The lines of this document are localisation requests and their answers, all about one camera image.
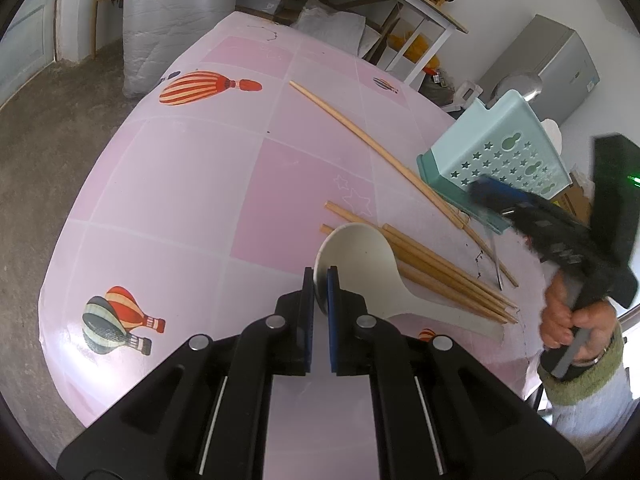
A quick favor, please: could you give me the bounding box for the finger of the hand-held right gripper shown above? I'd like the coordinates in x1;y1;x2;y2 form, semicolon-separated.
467;174;536;213

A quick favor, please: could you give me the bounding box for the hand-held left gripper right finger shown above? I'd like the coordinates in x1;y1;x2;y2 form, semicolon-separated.
327;266;585;480

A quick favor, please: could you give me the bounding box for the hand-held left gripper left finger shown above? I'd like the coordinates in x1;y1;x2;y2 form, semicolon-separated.
56;266;316;480

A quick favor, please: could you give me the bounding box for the teal star-cutout utensil holder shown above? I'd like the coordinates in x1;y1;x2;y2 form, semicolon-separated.
416;89;573;236

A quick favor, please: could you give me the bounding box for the person's right forearm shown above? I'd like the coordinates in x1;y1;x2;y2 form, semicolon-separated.
537;322;638;468

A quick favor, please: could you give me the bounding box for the person's right hand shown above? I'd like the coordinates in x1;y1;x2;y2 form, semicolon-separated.
539;267;622;365

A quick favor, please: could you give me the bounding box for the open cardboard box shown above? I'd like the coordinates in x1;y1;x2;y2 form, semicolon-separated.
562;170;596;223

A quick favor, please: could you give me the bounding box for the thin metal stick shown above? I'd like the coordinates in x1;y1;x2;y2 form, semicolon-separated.
486;232;503;291

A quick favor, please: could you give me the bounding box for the small white device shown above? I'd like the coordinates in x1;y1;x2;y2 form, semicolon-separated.
452;81;482;113

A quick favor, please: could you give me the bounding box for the metal ladle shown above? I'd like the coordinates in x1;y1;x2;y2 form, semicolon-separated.
492;74;544;111

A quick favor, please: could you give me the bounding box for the silver refrigerator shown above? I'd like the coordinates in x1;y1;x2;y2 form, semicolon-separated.
477;14;601;128

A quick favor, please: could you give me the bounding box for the yellow plastic bag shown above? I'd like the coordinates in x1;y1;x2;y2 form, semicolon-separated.
390;30;437;62

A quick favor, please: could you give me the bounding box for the white pillow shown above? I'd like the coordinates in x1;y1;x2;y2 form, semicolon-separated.
292;7;383;56

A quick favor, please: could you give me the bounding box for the silver wrapped box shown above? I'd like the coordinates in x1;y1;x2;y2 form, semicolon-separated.
236;0;307;25

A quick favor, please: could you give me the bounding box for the plastic-wrapped quilt bundle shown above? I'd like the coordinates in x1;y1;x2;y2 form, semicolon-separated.
122;0;243;100

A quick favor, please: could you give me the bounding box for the white door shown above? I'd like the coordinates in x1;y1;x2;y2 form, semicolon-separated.
0;0;60;106

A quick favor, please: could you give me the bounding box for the silver wrist bracelet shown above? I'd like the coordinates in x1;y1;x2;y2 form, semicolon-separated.
572;345;611;367

